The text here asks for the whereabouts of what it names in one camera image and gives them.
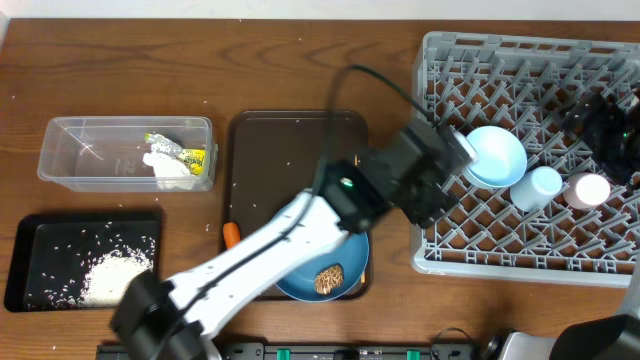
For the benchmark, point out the brown mushroom piece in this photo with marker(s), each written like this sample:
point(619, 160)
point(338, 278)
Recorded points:
point(329, 279)

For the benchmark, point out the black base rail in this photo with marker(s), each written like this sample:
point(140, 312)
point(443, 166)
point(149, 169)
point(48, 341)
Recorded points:
point(258, 351)

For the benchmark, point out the dark brown serving tray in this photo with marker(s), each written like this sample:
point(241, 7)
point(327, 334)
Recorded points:
point(271, 156)

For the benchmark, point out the light blue plastic cup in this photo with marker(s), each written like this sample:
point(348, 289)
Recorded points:
point(536, 188)

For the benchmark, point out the yellow silver snack wrapper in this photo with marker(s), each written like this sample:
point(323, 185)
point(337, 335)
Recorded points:
point(192, 159)

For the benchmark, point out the orange carrot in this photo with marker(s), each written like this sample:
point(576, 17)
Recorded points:
point(231, 235)

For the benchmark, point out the grey dishwasher rack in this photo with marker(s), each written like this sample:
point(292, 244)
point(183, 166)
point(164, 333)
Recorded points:
point(470, 80)

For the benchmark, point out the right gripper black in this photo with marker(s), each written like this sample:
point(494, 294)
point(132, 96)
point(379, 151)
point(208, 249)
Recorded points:
point(610, 114)

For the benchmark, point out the pink plastic cup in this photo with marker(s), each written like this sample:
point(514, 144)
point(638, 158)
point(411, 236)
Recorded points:
point(586, 191)

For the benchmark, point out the dark blue plate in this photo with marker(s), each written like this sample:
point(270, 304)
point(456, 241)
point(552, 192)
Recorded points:
point(353, 255)

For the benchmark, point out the white rice grains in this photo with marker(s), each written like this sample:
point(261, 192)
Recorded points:
point(88, 264)

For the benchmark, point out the light blue small bowl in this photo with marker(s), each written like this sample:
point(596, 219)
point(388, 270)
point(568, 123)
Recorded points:
point(501, 158)

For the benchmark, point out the white tissue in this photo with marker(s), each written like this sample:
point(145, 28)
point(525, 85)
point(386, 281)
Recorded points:
point(171, 174)

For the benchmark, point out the clear plastic bin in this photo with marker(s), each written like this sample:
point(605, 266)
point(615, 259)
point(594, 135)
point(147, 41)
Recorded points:
point(105, 153)

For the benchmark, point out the black plastic tray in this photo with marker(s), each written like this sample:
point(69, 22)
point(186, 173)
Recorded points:
point(24, 244)

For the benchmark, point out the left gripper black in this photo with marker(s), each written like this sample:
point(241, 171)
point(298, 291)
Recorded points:
point(439, 176)

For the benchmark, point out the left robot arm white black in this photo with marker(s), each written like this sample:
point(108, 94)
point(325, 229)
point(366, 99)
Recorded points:
point(178, 318)

